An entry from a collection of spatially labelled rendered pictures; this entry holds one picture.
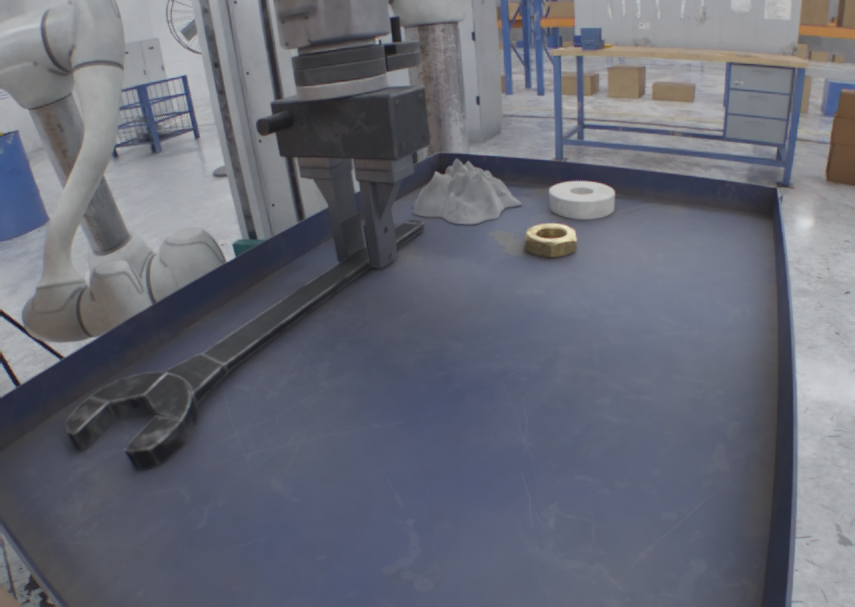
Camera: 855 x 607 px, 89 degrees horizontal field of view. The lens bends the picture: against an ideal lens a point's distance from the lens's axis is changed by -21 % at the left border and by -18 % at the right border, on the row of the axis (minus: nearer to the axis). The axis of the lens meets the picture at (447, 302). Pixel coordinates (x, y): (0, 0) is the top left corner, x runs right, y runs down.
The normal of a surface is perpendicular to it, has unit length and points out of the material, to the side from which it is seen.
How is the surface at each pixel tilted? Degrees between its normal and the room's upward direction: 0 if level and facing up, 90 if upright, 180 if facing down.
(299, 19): 90
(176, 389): 0
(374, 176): 90
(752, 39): 90
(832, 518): 0
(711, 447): 0
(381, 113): 90
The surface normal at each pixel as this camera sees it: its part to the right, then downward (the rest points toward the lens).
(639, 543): -0.08, -0.87
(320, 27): -0.04, 0.50
